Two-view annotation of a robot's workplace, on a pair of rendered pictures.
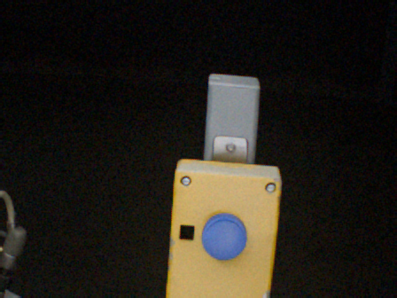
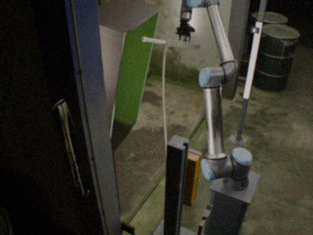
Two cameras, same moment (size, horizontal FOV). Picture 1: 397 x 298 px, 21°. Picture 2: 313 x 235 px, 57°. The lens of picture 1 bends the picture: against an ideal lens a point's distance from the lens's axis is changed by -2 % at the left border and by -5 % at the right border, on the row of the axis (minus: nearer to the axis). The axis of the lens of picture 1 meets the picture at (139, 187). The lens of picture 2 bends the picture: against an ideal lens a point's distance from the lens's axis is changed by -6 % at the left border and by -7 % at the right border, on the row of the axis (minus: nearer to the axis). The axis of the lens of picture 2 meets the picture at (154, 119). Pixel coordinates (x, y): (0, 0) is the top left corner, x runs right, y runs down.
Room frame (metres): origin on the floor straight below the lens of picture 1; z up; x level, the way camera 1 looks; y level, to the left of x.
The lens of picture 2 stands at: (1.94, 0.15, 2.29)
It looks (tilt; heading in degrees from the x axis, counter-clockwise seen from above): 36 degrees down; 205
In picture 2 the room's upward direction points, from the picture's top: straight up
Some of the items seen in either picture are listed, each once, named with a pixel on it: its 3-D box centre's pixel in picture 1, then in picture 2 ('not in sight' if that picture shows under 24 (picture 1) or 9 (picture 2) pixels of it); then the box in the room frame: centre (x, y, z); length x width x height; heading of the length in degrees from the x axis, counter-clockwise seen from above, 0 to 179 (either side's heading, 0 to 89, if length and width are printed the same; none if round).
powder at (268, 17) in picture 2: not in sight; (269, 18); (-3.08, -0.19, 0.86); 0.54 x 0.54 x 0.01
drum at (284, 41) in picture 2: not in sight; (273, 59); (-2.46, 0.03, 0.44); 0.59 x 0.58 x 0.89; 11
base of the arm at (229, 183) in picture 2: not in sight; (236, 176); (0.34, 0.05, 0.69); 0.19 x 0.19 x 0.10
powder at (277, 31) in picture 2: not in sight; (279, 32); (-2.47, 0.03, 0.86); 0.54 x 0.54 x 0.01
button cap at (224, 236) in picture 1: (224, 236); not in sight; (1.12, -0.10, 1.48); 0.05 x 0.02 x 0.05; 86
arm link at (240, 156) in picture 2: not in sight; (238, 163); (0.35, 0.04, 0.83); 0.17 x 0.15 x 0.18; 128
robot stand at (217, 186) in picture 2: not in sight; (228, 208); (0.34, 0.05, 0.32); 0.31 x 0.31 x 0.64; 86
